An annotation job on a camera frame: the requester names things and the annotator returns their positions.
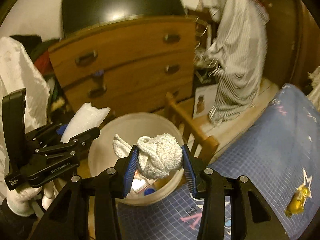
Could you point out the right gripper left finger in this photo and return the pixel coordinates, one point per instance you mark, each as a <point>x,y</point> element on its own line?
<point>68,215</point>

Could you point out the white towel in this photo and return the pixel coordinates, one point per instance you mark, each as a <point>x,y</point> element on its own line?
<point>154,158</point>

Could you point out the white red medicine box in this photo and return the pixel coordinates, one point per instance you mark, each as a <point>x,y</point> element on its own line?
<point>140,182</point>

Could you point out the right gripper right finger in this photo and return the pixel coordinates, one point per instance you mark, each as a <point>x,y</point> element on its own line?
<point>251,215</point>

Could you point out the blue checkered bed sheet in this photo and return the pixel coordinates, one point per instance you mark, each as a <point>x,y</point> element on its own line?
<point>278,153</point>

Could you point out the black flat television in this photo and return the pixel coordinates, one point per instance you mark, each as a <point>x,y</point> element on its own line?
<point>81,14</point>

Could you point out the yellow snack wrapper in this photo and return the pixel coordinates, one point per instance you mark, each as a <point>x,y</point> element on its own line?
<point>297,202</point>

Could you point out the blue plastic lid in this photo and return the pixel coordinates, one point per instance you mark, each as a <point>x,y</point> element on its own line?
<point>149,191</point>

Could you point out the wooden chair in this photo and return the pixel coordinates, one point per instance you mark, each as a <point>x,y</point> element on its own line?
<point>178,117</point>

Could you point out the white satin cloth left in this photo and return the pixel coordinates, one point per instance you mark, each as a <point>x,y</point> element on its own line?
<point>17,72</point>

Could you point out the white plastic bucket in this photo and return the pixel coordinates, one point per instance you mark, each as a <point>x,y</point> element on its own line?
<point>130,127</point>

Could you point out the white bubble wrap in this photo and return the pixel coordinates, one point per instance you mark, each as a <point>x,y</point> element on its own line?
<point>87,117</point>

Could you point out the striped cloth cover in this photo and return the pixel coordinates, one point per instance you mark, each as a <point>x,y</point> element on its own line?
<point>240,48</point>

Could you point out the wooden chest of drawers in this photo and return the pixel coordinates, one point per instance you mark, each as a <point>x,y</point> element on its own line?
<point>128,66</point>

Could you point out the white gloved left hand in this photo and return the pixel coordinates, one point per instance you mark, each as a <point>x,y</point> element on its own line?
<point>18,200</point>

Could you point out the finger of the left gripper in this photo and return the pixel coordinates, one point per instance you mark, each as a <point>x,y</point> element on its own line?
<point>78,143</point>
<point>49,134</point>

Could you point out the dark wooden door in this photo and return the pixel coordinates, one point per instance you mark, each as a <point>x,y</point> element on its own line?
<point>283,40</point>

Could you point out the white cardboard product box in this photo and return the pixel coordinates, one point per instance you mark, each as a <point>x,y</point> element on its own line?
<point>204,100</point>

